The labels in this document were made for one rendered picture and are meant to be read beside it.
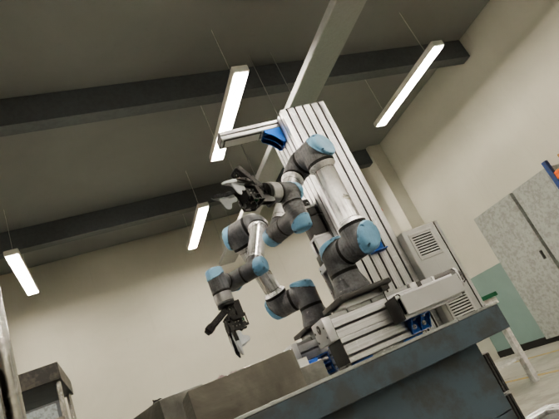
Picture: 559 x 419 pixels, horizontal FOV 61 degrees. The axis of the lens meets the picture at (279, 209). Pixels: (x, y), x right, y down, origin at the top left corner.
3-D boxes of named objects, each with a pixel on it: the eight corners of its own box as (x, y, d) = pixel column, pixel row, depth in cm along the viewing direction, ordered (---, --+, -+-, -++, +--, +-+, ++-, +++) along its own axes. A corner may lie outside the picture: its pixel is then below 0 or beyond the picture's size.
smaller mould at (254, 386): (287, 395, 84) (274, 362, 86) (308, 386, 72) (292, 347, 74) (194, 437, 77) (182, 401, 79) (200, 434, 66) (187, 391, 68)
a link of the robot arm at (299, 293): (317, 299, 226) (305, 273, 231) (293, 312, 230) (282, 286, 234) (324, 299, 237) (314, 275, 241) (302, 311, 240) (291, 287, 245)
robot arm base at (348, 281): (363, 293, 196) (353, 272, 199) (378, 282, 183) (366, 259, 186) (332, 306, 190) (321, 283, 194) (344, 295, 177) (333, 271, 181)
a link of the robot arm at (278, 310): (299, 313, 232) (239, 219, 228) (274, 326, 236) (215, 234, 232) (303, 303, 243) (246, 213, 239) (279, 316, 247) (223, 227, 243)
